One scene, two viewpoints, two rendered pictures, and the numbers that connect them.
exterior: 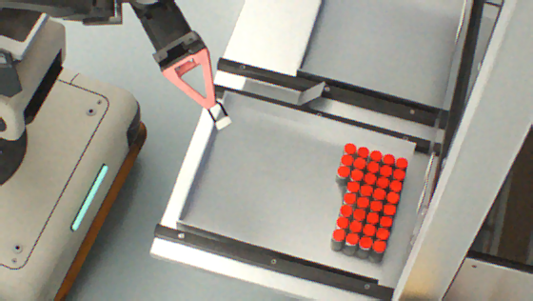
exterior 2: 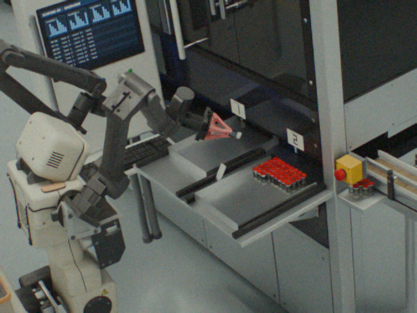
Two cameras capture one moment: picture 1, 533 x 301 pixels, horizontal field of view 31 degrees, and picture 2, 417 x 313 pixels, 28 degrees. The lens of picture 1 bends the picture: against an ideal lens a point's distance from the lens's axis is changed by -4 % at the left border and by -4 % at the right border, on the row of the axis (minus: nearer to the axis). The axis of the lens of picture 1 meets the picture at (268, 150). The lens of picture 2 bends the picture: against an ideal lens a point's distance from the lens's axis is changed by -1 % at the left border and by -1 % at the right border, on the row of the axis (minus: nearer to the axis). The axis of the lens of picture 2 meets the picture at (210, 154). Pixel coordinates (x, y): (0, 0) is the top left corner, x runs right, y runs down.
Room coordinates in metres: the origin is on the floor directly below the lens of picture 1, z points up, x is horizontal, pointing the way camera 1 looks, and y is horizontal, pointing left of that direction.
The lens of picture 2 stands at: (-0.90, 1.70, 2.53)
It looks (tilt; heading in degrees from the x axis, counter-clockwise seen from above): 31 degrees down; 317
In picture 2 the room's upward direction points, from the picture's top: 9 degrees counter-clockwise
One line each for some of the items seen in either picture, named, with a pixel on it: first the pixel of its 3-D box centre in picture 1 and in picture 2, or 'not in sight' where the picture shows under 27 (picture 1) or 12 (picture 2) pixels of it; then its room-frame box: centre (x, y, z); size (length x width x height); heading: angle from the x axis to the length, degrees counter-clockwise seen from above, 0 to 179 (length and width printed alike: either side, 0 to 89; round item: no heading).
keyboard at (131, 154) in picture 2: not in sight; (125, 158); (1.45, -0.05, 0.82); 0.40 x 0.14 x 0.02; 70
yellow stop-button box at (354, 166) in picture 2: not in sight; (350, 168); (0.47, -0.22, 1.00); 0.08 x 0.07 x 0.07; 77
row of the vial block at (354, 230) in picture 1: (363, 202); (279, 177); (0.74, -0.16, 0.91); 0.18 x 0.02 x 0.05; 166
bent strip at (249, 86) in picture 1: (282, 87); (209, 179); (0.94, -0.02, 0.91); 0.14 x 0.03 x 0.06; 76
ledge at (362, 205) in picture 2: not in sight; (364, 195); (0.44, -0.25, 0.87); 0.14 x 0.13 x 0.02; 77
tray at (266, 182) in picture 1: (299, 186); (255, 191); (0.76, -0.05, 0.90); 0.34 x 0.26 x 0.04; 76
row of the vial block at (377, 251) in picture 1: (388, 209); (289, 172); (0.72, -0.20, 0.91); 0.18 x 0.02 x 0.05; 166
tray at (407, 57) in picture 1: (404, 42); (223, 145); (1.07, -0.23, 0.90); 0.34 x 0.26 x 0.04; 77
